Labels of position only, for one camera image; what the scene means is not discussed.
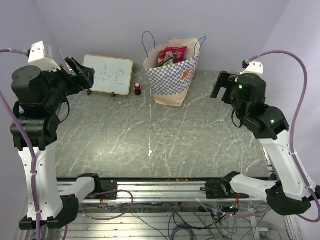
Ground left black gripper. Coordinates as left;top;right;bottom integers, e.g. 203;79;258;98
39;55;96;111

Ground red pink snack packet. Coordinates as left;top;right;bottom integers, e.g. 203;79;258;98
157;46;188;66

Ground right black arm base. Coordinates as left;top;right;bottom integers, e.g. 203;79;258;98
200;180;235;199

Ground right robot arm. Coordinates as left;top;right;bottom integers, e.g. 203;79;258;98
210;71;320;216

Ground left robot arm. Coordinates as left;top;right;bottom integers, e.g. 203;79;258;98
9;57;102;230

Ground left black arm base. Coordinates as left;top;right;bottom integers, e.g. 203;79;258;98
95;180;118;200

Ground small yellow-framed whiteboard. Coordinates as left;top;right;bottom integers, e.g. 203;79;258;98
83;54;134;96

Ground green snack packet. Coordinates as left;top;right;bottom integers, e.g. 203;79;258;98
157;57;174;68

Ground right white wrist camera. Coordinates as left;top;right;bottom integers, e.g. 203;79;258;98
239;60;264;77

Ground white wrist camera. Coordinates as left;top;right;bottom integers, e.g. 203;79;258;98
28;41;61;72
239;60;264;77

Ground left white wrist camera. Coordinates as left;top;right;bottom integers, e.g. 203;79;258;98
28;41;61;72

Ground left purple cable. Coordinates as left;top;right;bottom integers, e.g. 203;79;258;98
0;47;69;240

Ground loose floor cables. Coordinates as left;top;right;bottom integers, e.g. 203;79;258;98
82;189;276;240

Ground aluminium rail frame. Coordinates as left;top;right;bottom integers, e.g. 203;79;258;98
22;179;301;240

